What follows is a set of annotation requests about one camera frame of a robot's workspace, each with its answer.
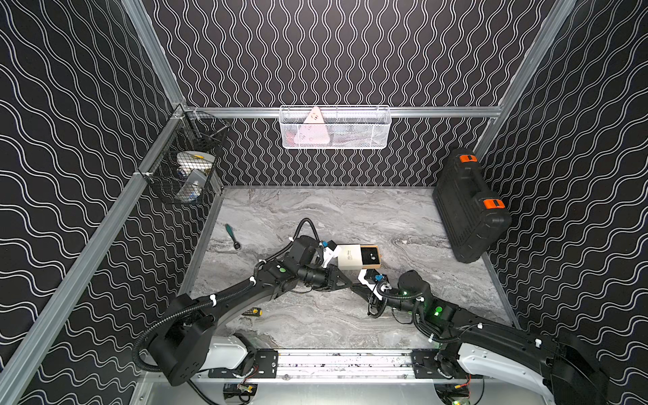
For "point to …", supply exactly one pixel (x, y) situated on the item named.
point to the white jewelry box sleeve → (349, 257)
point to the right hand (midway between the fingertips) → (354, 283)
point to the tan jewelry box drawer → (367, 263)
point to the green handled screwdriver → (230, 232)
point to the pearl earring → (372, 257)
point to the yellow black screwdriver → (254, 311)
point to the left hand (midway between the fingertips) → (352, 282)
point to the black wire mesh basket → (186, 167)
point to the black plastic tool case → (474, 219)
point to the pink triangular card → (312, 131)
